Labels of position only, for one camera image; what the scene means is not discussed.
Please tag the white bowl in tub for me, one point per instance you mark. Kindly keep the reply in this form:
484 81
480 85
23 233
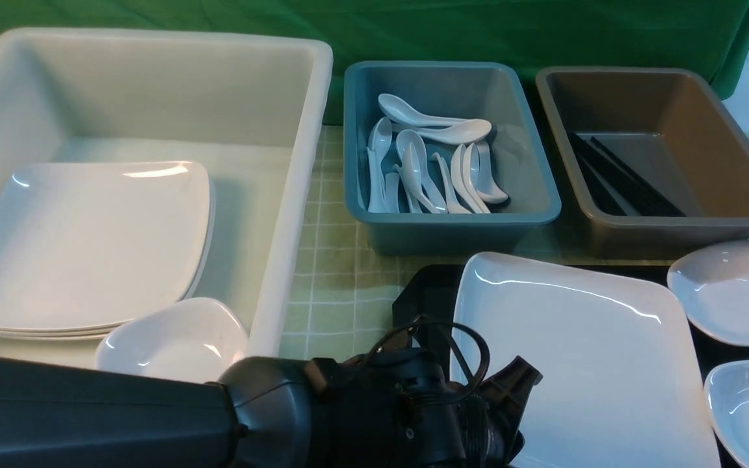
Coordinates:
195 340

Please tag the large white rice plate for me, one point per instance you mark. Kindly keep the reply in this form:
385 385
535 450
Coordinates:
621 383

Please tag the black chopsticks in bin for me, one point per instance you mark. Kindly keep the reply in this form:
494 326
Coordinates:
644 198

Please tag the brown plastic bin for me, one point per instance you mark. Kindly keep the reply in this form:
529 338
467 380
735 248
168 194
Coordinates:
671 128

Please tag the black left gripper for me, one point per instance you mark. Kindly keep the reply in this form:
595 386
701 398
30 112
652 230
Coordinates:
399 411

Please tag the bottom white square plate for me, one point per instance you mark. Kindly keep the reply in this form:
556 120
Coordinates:
205 260

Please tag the large white plastic tub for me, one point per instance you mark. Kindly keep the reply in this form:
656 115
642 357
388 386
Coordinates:
249 108

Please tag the green backdrop cloth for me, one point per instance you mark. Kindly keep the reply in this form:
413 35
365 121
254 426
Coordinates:
709 38

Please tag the teal plastic bin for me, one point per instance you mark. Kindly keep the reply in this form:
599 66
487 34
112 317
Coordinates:
519 166

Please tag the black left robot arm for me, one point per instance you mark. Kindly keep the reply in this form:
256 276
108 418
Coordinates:
257 414

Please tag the white spoon top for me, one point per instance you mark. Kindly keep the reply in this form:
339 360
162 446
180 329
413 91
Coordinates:
398 110

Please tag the white spoon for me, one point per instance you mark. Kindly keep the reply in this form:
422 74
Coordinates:
486 184
466 132
413 153
379 143
398 110

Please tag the white spoon centre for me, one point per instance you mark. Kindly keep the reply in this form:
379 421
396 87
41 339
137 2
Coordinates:
413 153

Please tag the white spoon left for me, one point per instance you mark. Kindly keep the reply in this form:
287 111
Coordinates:
379 143

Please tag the middle white square plate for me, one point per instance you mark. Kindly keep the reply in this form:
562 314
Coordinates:
202 260

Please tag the white spoon right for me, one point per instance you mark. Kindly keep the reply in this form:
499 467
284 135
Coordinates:
486 184

